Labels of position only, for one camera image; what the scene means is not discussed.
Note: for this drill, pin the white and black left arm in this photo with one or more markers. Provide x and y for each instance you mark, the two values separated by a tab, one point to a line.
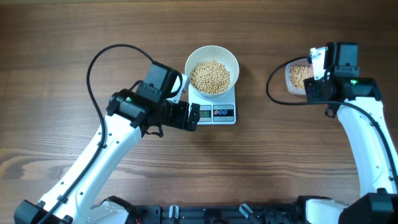
155	102

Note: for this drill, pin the soybeans in white bowl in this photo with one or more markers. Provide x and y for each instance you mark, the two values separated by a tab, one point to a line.
210	77

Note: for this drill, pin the white digital kitchen scale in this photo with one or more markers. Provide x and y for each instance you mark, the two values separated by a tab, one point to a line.
218	110

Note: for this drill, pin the white round bowl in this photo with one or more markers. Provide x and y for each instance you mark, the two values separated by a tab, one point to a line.
221	55

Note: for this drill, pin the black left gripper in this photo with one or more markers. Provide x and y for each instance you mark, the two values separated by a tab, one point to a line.
180	121

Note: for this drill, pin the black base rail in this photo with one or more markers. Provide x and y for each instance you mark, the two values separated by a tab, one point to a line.
174	214

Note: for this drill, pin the pile of soybeans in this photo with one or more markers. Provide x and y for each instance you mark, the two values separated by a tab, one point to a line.
298	74

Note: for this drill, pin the clear plastic container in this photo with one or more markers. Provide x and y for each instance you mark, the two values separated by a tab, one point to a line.
291	89

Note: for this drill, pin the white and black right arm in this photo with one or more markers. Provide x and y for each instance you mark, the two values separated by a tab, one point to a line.
357	103

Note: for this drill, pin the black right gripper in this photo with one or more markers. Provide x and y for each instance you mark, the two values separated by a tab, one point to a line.
313	94

